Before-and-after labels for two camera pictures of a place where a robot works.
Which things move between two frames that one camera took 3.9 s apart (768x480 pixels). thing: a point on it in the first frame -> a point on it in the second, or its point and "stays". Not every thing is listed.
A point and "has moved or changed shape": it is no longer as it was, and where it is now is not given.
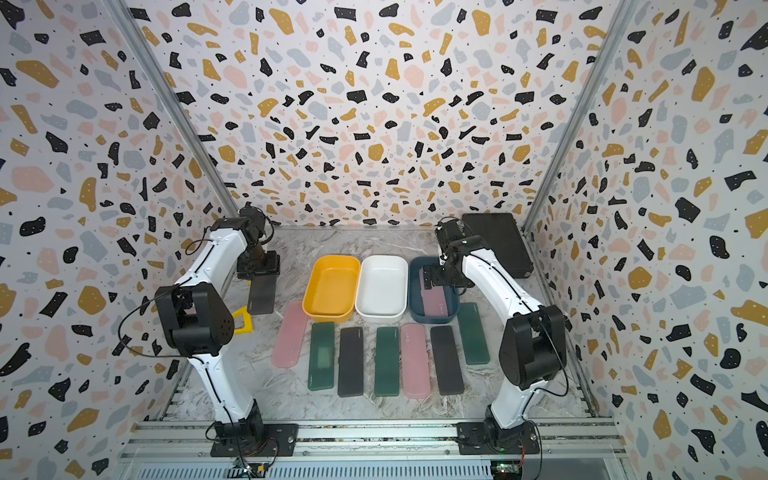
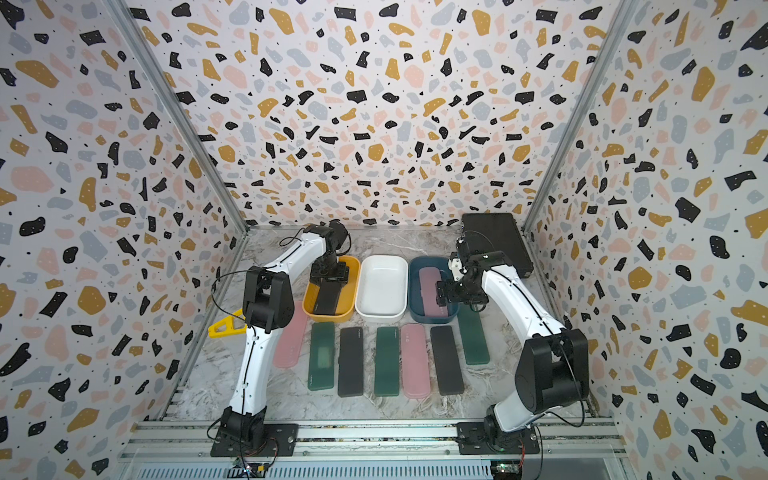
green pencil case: (475, 347) stays
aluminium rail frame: (187, 442) stays
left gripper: (273, 266) -> (342, 276)
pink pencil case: (434, 300) stays
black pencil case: (262, 294) has moved or changed shape
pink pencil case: (290, 334) stays
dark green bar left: (322, 356) stays
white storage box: (381, 287) stays
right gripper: (432, 271) -> (450, 296)
